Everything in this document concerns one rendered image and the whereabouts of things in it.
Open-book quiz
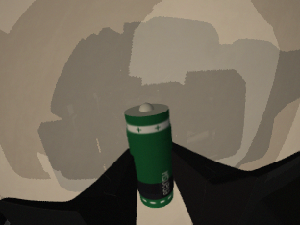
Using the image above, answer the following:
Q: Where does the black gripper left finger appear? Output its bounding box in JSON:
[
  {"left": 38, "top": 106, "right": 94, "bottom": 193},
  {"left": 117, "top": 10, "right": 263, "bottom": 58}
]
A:
[{"left": 0, "top": 148, "right": 138, "bottom": 225}]

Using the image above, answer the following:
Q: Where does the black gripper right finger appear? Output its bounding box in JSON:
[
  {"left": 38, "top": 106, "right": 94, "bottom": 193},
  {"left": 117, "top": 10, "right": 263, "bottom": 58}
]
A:
[{"left": 172, "top": 142, "right": 300, "bottom": 225}]

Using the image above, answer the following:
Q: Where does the green cylindrical battery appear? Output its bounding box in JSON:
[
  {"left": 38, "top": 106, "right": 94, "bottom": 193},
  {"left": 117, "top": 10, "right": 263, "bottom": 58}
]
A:
[{"left": 124, "top": 104, "right": 174, "bottom": 209}]

